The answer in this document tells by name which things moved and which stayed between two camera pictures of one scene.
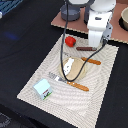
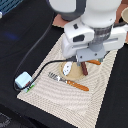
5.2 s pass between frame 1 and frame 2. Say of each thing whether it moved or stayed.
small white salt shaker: stayed
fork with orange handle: stayed
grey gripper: moved
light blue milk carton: moved
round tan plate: stayed
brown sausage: moved
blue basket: stayed
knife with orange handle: stayed
